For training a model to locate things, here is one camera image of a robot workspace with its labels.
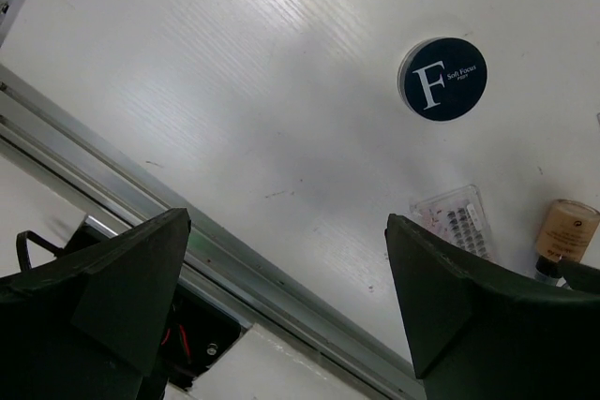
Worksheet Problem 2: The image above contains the beige foundation bottle left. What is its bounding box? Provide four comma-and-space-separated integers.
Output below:
534, 199, 599, 286

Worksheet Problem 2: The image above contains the aluminium front rail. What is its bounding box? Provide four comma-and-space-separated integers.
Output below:
1, 68, 426, 399

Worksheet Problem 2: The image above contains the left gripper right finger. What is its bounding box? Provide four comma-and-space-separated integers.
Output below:
385, 215, 599, 399

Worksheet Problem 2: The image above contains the white glossy cover plate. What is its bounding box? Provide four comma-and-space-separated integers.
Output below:
190, 325, 383, 399

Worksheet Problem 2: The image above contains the clear eyelash box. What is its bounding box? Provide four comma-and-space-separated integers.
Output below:
410, 185, 497, 262

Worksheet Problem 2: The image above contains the navy round powder jar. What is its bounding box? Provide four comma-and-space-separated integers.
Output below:
397, 37, 488, 123

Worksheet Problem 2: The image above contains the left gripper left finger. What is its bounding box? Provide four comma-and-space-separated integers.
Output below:
1, 208, 190, 399

